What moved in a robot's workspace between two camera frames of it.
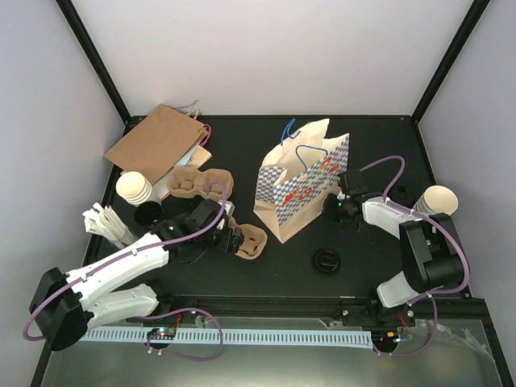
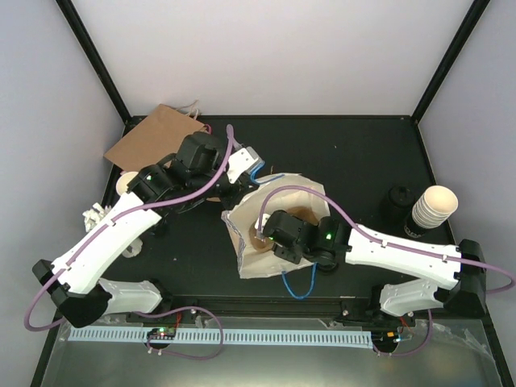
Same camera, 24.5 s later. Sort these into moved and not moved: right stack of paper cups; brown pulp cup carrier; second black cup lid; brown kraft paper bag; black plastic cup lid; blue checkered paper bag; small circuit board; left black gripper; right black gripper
Moved: right black gripper; blue checkered paper bag; left black gripper; brown pulp cup carrier
Not moved: right stack of paper cups; brown kraft paper bag; small circuit board; second black cup lid; black plastic cup lid
